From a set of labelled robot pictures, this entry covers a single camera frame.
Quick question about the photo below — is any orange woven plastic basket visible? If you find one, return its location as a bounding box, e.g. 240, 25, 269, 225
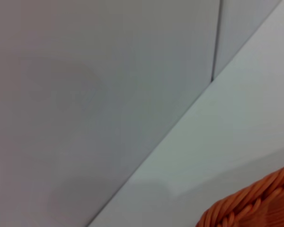
196, 161, 284, 227

